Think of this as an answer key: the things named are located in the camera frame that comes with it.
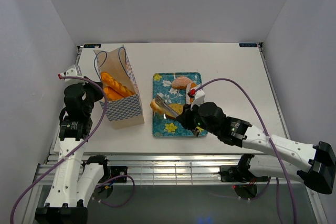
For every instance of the blue corner label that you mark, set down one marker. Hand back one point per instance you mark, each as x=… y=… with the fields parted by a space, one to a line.
x=248 y=45
x=92 y=46

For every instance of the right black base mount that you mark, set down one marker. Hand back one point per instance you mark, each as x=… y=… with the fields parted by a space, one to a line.
x=230 y=174

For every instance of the right blue corner label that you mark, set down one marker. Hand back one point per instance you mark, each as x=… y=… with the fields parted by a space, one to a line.
x=248 y=45

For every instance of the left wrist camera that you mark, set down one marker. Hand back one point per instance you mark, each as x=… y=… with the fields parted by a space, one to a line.
x=73 y=71

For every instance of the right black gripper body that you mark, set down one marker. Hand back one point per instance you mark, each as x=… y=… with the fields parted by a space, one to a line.
x=209 y=128

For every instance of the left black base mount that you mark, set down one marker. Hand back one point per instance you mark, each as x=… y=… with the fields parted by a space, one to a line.
x=118 y=171

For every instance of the pink round fake bread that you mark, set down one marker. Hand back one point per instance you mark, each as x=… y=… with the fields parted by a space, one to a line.
x=181 y=82

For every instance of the blue checkered paper bag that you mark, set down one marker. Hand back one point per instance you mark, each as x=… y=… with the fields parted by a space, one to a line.
x=124 y=107

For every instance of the brown baguette slice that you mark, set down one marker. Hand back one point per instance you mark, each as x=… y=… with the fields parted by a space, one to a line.
x=178 y=108

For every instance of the teal floral tray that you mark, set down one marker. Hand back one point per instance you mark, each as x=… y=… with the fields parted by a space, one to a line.
x=161 y=125

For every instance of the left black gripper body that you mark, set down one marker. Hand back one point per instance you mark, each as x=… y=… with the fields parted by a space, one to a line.
x=93 y=94

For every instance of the aluminium frame rail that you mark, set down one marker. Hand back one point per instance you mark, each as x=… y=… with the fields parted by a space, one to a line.
x=169 y=169

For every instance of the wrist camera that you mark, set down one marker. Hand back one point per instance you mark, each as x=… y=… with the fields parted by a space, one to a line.
x=73 y=71
x=198 y=96

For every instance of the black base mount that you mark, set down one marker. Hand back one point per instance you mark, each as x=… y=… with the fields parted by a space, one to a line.
x=118 y=171
x=230 y=174

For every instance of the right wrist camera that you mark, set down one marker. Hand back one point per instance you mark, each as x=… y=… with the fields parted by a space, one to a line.
x=198 y=96

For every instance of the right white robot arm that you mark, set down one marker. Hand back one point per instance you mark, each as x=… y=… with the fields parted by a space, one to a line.
x=312 y=165

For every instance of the metal tongs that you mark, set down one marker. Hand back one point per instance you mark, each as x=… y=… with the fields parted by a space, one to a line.
x=165 y=108

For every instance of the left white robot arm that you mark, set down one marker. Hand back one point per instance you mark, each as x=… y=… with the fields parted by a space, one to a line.
x=70 y=192

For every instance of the white-edged fake bread slice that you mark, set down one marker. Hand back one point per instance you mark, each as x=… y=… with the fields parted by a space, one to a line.
x=189 y=87

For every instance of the orange long fake bread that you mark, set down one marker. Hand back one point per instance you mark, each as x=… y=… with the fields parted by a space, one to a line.
x=111 y=94

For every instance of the left blue corner label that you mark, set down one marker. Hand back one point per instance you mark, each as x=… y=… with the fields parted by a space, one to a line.
x=92 y=46

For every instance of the twisted braided fake bread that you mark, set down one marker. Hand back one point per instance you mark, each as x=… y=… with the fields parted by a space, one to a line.
x=108 y=80

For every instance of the pale round bread slice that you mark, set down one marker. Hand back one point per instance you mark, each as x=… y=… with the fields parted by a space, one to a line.
x=156 y=108

